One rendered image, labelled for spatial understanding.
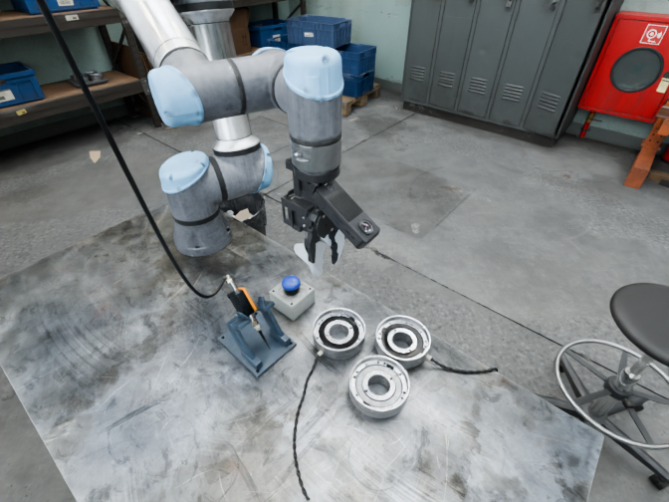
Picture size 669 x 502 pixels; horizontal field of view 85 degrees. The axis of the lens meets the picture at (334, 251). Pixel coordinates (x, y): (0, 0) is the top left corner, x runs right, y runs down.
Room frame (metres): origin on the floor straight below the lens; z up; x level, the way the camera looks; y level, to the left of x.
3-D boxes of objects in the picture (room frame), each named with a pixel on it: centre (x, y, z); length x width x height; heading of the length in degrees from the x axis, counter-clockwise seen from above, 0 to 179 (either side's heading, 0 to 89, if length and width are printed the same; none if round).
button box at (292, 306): (0.55, 0.10, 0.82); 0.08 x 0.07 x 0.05; 50
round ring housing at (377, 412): (0.34, -0.08, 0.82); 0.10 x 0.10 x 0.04
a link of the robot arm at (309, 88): (0.51, 0.03, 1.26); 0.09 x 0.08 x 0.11; 32
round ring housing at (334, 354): (0.45, -0.01, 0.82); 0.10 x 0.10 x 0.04
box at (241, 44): (4.61, 1.21, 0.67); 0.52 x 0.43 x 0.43; 140
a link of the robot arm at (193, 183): (0.79, 0.35, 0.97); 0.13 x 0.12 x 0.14; 122
